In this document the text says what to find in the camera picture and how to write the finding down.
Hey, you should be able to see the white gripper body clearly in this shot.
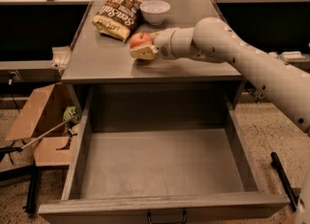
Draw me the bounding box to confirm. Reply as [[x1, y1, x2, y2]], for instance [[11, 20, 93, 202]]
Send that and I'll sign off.
[[154, 29, 175, 60]]

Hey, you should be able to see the red apple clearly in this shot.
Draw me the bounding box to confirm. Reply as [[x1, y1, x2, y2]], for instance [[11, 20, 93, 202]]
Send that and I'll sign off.
[[130, 32, 154, 48]]

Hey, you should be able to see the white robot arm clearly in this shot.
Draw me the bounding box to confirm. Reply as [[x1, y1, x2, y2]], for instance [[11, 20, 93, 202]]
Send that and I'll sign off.
[[129, 17, 310, 133]]

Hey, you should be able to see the open grey top drawer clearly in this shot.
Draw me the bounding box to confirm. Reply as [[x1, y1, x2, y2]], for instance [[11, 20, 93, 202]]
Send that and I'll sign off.
[[39, 89, 288, 224]]

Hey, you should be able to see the white ceramic bowl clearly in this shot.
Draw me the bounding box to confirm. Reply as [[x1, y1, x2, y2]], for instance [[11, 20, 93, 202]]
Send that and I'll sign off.
[[140, 0, 171, 25]]

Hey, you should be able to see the brown sea salt chip bag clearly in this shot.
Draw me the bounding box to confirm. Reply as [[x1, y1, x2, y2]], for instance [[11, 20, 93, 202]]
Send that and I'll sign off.
[[92, 0, 143, 43]]

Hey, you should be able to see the grey metal cabinet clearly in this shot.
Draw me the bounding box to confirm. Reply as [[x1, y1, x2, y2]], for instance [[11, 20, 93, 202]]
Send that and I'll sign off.
[[62, 1, 245, 133]]

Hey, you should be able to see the green toy in box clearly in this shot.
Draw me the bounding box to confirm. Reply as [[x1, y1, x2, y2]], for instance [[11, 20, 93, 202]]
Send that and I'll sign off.
[[63, 106, 80, 124]]

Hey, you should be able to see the brown cardboard box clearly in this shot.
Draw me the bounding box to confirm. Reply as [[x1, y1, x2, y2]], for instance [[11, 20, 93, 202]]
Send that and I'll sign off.
[[5, 83, 78, 167]]

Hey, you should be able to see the white power strip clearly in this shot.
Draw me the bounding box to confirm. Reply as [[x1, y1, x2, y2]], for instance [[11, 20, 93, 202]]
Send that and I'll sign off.
[[280, 51, 304, 62]]

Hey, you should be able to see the thin metal rod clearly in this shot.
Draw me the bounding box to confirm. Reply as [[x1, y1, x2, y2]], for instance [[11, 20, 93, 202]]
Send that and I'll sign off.
[[20, 114, 78, 150]]

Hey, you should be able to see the black pole right floor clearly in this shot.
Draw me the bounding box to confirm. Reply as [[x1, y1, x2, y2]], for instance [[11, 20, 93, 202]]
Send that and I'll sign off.
[[270, 152, 297, 212]]

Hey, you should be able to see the black stand left floor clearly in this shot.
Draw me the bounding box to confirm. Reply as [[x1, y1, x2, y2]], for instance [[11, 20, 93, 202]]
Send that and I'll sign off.
[[24, 163, 40, 214]]

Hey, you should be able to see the clear plastic bracket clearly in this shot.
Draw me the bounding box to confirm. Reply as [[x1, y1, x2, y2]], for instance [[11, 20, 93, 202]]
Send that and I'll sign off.
[[48, 46, 72, 70]]

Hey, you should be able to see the black drawer handle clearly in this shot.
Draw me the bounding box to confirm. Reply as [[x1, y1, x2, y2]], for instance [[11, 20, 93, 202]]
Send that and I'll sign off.
[[146, 210, 188, 224]]

